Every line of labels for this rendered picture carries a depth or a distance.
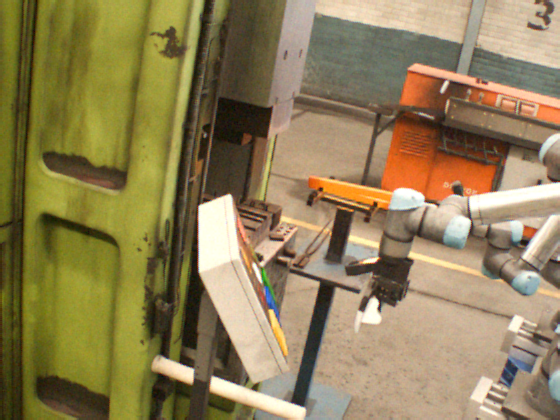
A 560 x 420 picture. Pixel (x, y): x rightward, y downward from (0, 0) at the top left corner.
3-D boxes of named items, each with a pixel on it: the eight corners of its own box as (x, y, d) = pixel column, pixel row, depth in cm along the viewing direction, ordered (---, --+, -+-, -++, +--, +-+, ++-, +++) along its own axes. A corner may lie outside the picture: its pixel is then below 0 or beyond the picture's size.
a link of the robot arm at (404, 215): (425, 202, 133) (389, 190, 136) (412, 247, 137) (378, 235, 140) (431, 194, 140) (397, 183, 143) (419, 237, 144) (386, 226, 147)
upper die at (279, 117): (288, 128, 186) (294, 98, 183) (267, 139, 168) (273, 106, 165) (166, 99, 196) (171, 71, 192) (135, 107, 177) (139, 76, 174)
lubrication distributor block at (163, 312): (170, 334, 166) (175, 292, 162) (160, 345, 161) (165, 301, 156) (159, 330, 167) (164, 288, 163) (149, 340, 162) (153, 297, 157)
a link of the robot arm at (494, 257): (494, 286, 178) (504, 253, 175) (473, 269, 188) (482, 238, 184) (513, 285, 181) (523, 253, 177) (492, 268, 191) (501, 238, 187)
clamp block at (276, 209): (279, 223, 209) (283, 206, 207) (272, 231, 201) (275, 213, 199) (247, 214, 212) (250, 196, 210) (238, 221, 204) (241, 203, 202)
